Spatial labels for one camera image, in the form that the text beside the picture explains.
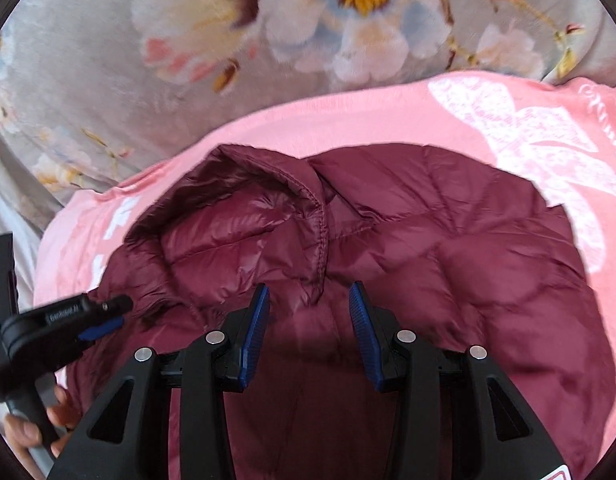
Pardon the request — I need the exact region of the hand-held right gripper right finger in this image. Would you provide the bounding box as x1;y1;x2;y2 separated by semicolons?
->
348;280;569;480

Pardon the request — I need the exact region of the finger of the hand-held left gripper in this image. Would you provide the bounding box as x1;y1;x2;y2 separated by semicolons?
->
87;295;134;319
80;317;125;342

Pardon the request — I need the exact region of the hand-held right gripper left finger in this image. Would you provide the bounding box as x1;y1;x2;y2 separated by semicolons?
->
48;282;271;480

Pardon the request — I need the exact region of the maroon quilted puffer jacket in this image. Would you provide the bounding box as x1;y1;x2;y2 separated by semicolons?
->
65;142;616;480

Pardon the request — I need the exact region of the person's left hand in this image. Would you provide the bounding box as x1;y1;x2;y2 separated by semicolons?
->
3;385;84;468

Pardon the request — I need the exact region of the silver satin sheet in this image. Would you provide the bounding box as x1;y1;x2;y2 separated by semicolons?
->
0;180;56;286

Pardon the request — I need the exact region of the pink fleece blanket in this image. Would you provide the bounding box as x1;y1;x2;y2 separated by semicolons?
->
33;70;616;480

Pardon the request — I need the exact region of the grey floral blanket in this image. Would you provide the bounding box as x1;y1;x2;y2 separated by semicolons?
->
0;0;613;211

